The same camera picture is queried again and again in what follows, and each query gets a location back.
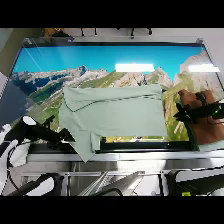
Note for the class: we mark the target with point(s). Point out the brown garment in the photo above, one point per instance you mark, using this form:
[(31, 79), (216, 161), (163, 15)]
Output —
[(203, 130)]

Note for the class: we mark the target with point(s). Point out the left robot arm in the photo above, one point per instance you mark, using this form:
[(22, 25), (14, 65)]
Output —
[(36, 130)]

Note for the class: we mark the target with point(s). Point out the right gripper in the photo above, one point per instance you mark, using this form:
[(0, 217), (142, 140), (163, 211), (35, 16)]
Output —
[(187, 114)]

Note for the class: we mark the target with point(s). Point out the silver frame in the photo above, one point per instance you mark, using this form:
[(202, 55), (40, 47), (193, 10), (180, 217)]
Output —
[(133, 160)]

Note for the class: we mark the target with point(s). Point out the pale green shirt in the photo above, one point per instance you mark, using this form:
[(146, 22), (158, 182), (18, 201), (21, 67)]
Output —
[(113, 113)]

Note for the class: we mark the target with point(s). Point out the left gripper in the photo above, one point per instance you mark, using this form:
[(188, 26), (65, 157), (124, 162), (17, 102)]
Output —
[(64, 136)]

